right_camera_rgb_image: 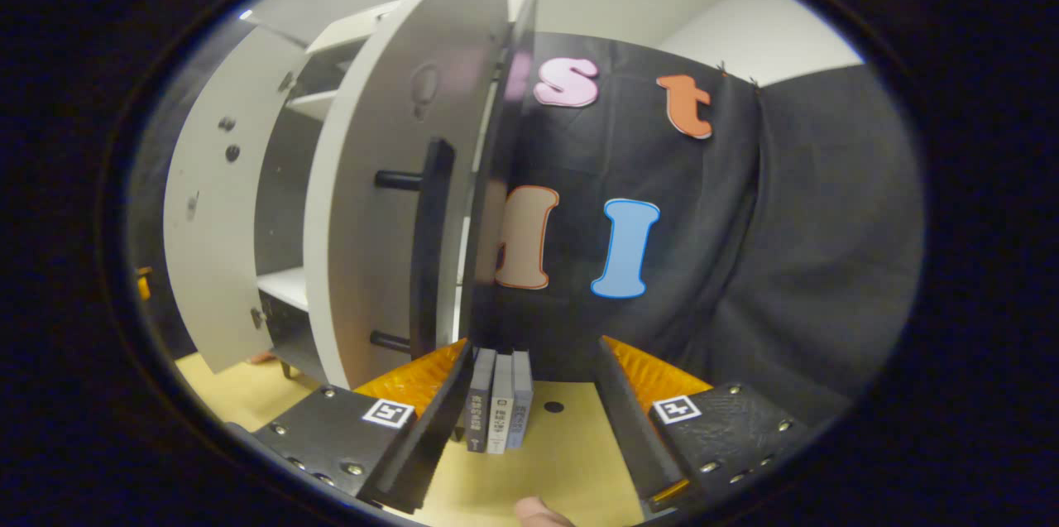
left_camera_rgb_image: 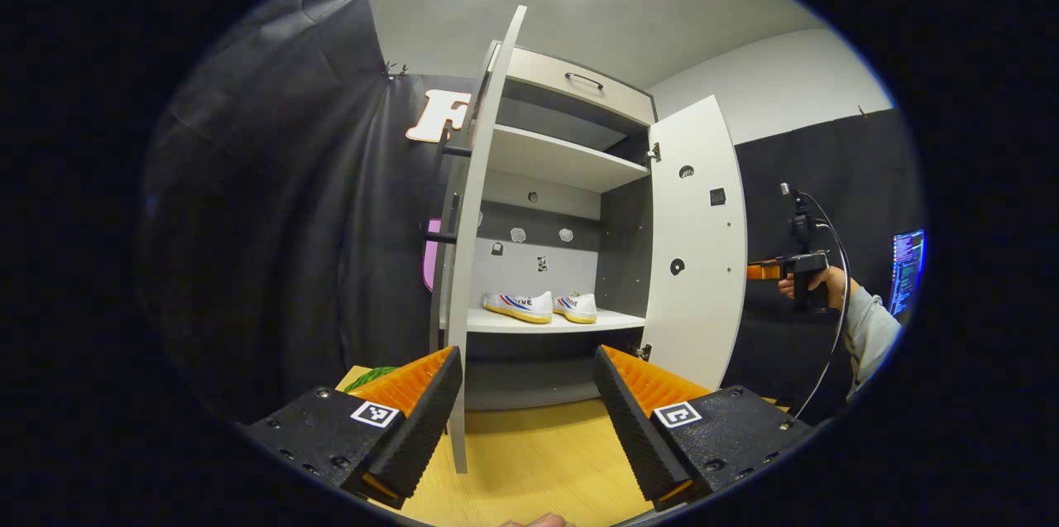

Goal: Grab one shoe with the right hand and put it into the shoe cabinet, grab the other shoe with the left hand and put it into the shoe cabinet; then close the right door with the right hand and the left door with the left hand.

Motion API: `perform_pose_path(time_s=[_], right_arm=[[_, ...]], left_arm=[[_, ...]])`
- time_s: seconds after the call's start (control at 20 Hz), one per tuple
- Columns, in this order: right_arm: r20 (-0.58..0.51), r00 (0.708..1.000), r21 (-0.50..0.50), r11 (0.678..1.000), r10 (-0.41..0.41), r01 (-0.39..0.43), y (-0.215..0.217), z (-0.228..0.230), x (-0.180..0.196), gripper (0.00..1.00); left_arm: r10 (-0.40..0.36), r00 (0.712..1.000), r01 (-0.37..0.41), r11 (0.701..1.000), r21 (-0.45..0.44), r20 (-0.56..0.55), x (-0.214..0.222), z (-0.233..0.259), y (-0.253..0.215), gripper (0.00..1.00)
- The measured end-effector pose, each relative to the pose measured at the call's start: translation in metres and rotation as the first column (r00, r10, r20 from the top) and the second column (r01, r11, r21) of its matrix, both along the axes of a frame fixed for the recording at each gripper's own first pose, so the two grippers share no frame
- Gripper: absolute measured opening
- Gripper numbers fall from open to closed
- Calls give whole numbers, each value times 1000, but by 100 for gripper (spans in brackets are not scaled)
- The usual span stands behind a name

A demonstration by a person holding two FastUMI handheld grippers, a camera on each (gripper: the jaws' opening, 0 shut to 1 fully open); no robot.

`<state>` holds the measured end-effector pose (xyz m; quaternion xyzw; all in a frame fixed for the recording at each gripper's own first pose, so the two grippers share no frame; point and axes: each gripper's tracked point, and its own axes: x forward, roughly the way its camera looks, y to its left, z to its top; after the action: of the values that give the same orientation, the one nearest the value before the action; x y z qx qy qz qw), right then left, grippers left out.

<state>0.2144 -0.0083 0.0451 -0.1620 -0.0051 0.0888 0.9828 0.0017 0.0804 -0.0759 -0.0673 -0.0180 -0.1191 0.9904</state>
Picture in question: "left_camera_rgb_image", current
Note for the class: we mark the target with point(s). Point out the white striped sneaker shoe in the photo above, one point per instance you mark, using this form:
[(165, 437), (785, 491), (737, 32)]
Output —
[(517, 306), (577, 308)]

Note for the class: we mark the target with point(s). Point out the black backdrop cloth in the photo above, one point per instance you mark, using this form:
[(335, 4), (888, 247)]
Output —
[(273, 221)]

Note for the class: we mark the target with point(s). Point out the white cabinet shelf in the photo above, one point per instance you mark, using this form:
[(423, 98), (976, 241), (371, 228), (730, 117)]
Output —
[(538, 327), (554, 159)]

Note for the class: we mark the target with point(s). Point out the cream cabinet drawer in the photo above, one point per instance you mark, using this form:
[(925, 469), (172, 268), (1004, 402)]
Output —
[(538, 76)]

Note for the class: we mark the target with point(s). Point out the green round object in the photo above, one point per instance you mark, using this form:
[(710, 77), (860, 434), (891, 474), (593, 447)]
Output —
[(372, 376)]

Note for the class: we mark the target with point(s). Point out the computer monitor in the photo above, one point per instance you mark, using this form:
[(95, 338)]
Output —
[(908, 270)]

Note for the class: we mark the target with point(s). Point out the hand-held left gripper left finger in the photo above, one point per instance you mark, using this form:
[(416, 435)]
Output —
[(422, 436)]

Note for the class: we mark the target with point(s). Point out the white shoe cabinet door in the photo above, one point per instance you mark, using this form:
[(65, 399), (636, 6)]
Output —
[(467, 262), (703, 262)]

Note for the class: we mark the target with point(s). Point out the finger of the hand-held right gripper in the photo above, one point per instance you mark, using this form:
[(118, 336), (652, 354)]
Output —
[(763, 270)]

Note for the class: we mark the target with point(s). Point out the white shoe cabinet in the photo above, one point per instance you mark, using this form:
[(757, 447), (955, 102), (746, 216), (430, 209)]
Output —
[(620, 254)]

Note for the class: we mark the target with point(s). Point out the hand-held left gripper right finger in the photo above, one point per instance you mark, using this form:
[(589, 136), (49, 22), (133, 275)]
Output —
[(633, 428)]

